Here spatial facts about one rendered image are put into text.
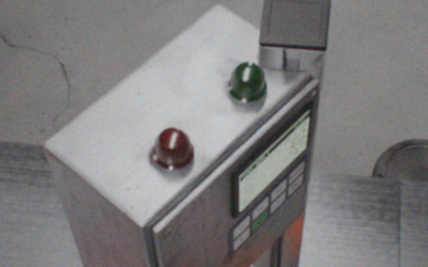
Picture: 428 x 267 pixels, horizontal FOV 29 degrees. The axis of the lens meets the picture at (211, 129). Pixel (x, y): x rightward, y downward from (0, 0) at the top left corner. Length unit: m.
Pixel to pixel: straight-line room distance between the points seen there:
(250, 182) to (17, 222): 0.76
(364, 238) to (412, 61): 1.37
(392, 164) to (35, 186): 0.99
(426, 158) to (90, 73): 1.03
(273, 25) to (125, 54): 2.00
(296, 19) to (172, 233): 0.16
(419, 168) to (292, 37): 1.50
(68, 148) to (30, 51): 2.08
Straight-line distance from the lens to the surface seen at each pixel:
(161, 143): 0.51
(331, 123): 2.38
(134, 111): 0.55
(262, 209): 0.63
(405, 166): 2.04
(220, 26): 0.60
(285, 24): 0.56
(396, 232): 1.26
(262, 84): 0.54
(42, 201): 1.29
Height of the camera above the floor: 1.91
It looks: 54 degrees down
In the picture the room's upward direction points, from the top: 3 degrees counter-clockwise
